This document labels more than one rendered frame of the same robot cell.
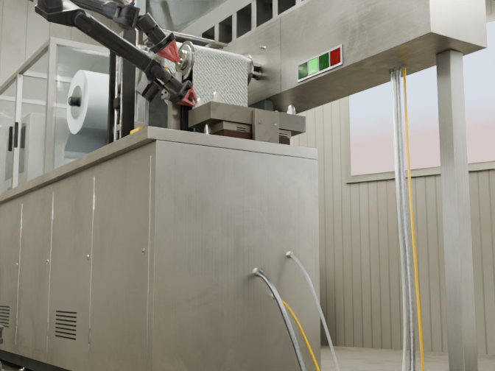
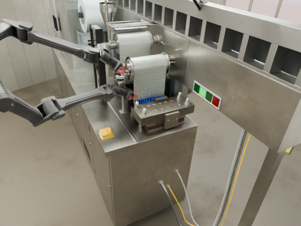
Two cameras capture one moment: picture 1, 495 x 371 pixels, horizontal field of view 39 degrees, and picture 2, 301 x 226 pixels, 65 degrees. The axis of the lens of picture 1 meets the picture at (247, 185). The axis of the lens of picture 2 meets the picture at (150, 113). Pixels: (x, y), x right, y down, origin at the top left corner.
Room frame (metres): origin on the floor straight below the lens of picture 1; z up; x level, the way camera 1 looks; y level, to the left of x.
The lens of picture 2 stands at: (1.07, -0.03, 1.84)
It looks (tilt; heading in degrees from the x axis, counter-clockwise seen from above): 33 degrees down; 4
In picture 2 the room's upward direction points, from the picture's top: 3 degrees clockwise
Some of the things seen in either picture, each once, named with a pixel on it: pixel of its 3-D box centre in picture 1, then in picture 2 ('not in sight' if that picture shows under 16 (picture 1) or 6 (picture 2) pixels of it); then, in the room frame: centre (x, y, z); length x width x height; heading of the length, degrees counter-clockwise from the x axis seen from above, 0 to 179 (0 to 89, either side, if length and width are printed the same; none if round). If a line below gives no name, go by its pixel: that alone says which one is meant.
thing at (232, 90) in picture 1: (220, 99); (149, 89); (2.51, 0.10, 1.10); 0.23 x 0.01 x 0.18; 123
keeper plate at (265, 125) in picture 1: (266, 126); (171, 120); (2.36, -0.06, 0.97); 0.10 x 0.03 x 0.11; 123
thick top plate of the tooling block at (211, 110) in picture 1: (247, 121); (162, 109); (2.43, 0.00, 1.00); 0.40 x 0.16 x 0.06; 123
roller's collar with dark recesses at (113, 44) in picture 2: (152, 56); (113, 44); (2.69, 0.39, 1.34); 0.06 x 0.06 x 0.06; 33
